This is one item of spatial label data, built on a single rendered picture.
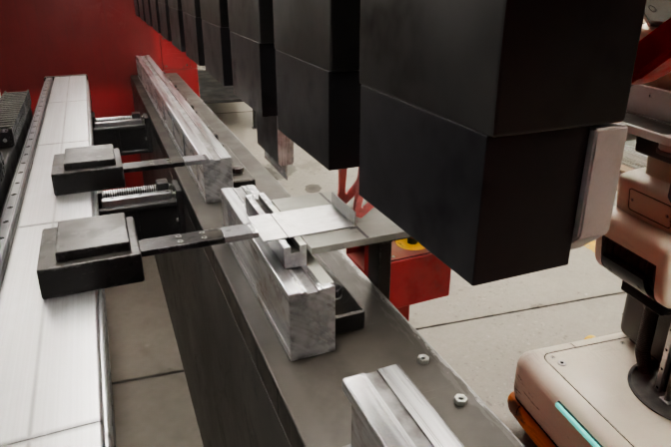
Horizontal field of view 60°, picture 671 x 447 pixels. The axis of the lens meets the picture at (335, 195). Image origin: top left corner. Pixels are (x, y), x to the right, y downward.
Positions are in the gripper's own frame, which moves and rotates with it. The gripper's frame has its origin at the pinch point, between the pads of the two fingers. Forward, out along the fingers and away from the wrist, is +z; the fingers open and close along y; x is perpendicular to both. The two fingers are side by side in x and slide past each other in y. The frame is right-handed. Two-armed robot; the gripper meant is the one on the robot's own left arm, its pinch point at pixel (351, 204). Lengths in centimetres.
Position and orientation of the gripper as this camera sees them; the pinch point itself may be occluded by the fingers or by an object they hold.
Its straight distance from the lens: 82.3
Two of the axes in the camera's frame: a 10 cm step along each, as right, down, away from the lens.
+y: 3.7, 3.4, -8.6
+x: 8.3, 3.0, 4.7
